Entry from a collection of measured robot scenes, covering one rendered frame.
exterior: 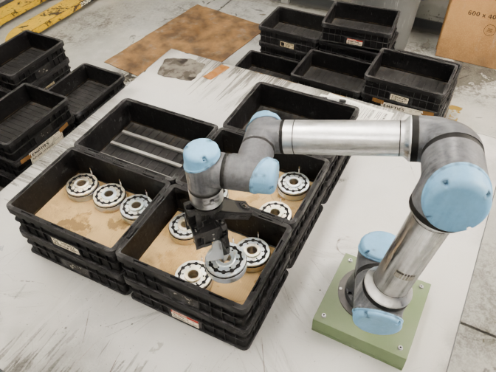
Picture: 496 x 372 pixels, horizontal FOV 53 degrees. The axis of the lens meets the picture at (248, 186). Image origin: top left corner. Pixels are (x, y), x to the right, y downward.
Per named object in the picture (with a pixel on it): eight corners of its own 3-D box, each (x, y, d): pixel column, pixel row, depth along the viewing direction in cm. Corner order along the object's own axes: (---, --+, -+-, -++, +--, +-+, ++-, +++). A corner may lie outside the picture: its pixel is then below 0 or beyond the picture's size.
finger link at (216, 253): (205, 268, 124) (199, 240, 119) (227, 259, 126) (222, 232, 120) (209, 276, 122) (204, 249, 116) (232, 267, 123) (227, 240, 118)
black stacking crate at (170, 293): (291, 252, 148) (293, 227, 140) (246, 335, 130) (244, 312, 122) (178, 209, 161) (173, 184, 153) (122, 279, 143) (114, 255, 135)
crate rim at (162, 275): (293, 231, 141) (294, 226, 139) (245, 317, 123) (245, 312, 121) (173, 187, 154) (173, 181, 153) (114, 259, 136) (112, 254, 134)
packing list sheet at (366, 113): (395, 111, 211) (395, 110, 211) (378, 143, 197) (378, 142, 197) (322, 91, 223) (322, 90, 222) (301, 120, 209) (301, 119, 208)
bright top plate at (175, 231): (209, 221, 151) (209, 220, 151) (189, 244, 145) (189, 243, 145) (182, 208, 155) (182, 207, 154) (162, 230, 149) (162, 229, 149)
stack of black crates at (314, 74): (369, 114, 300) (378, 64, 276) (351, 143, 282) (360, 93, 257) (308, 97, 314) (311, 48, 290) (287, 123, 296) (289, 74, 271)
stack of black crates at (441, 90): (437, 133, 286) (459, 64, 254) (423, 165, 268) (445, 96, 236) (369, 114, 300) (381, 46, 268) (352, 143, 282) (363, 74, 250)
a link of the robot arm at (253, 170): (283, 140, 104) (232, 133, 106) (273, 176, 96) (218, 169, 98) (282, 168, 110) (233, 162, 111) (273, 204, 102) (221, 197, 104)
